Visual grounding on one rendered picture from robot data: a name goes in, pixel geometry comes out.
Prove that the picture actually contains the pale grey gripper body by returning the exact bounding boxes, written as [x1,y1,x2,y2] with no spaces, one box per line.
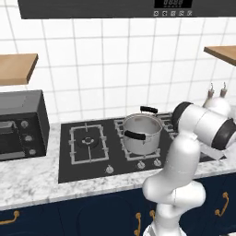
[199,144,228,161]

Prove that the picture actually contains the grey burner grate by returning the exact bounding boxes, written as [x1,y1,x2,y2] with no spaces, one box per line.
[113,117,164,162]
[68,122,111,166]
[158,112,180,140]

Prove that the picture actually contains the black stove hob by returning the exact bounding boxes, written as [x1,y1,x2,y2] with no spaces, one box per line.
[58,112,229,184]

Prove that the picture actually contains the navy cupboard door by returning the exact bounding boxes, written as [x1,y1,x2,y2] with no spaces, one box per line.
[141,199,159,236]
[57,187,148,236]
[179,172,236,236]

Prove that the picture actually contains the dark grey range hood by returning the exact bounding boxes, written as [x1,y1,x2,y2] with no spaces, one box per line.
[17,0,236,20]

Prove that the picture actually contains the black toaster oven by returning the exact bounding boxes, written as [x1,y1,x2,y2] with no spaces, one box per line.
[0,88,51,162]

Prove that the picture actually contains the navy drawer front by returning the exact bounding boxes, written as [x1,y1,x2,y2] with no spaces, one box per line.
[0,202,60,236]

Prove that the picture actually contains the hanging utensil with brown handle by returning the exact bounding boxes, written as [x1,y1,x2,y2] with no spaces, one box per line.
[219,81,229,99]
[206,81,216,100]

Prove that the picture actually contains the silver pot with black handles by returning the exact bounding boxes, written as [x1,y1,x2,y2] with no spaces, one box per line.
[122,105,164,157]

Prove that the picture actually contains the wooden wall shelf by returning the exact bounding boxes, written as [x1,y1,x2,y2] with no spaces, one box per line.
[0,53,40,87]
[203,44,236,67]

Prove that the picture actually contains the gold drawer handle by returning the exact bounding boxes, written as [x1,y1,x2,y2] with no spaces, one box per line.
[0,209,20,226]

